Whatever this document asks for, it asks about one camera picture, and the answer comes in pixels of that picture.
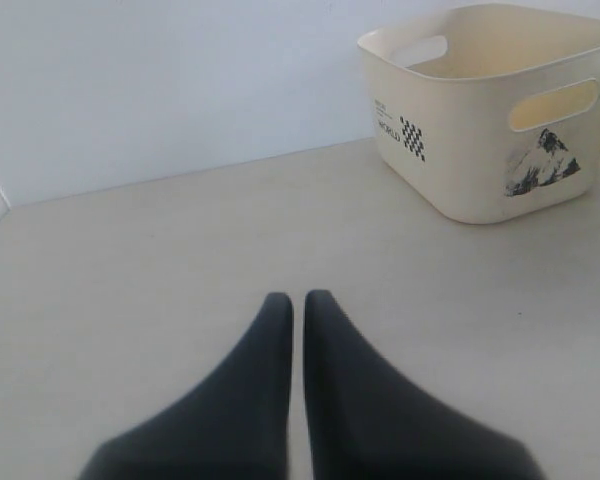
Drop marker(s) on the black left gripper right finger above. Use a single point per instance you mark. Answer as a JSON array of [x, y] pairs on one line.
[[368, 421]]

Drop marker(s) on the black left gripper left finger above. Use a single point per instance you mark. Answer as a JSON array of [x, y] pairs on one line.
[[233, 425]]

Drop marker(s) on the cream bin with mountain sticker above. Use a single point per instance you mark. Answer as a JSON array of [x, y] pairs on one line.
[[489, 111]]

